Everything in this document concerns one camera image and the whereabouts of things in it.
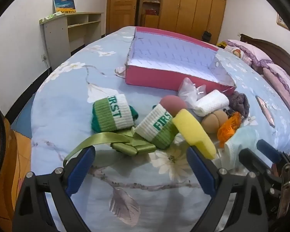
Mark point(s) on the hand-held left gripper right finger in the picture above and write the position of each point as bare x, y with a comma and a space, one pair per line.
200, 171

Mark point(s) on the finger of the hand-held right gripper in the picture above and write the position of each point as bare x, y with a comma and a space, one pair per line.
251, 160
268, 148

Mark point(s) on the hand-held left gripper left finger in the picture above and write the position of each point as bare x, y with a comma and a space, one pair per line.
79, 171

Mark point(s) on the blue face mask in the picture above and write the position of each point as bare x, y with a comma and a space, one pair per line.
241, 137

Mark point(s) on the orange mesh pouch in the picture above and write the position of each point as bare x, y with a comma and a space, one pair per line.
228, 127

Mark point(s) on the yellow sponge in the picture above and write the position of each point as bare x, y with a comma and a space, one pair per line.
193, 130

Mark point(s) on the beige round makeup puff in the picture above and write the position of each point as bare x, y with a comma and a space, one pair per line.
212, 122

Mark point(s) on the green satin ribbon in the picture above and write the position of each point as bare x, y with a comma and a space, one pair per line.
125, 147

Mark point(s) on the green white knit sock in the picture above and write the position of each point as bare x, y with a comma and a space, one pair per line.
111, 113
157, 128

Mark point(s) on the white knit cloth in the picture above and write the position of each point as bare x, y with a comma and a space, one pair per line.
211, 102

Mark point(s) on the pink round makeup puff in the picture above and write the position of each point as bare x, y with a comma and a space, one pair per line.
171, 104

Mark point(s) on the clear plastic bag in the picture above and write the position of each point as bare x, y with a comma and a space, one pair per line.
187, 91

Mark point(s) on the pink cardboard box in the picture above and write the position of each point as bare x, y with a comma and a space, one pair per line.
149, 78

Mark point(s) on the metal spring clip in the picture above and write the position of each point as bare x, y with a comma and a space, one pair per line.
286, 191

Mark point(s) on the pink smartphone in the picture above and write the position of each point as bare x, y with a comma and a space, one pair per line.
265, 111

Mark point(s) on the pink purple ruffled pillow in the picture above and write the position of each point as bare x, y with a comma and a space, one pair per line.
287, 82

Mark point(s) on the blue floor mat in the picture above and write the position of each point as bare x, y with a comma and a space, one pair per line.
23, 123

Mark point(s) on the pink bear print pillow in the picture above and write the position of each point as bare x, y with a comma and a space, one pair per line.
246, 50

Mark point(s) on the dark wooden headboard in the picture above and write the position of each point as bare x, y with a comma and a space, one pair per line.
275, 48

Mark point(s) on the yellow plush toy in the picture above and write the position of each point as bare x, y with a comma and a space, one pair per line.
221, 44

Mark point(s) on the black hanging bag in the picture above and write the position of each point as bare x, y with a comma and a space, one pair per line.
207, 36

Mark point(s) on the pale wooden bookshelf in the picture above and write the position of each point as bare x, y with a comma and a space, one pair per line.
55, 36

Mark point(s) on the green white packet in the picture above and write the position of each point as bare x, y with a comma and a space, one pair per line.
50, 17

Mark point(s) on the wooden wardrobe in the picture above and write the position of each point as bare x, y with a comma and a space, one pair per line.
191, 9

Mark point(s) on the wooden corner shelf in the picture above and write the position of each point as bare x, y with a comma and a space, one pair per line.
151, 19

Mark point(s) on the wooden door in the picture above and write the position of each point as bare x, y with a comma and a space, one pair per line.
120, 12

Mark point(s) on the red basket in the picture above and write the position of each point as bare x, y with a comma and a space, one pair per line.
150, 11

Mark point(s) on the blue yellow painting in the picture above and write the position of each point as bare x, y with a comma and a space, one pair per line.
64, 3

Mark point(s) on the white wall socket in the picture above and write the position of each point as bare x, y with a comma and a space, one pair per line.
44, 57

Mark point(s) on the framed wall picture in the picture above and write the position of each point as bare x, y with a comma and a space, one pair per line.
282, 21

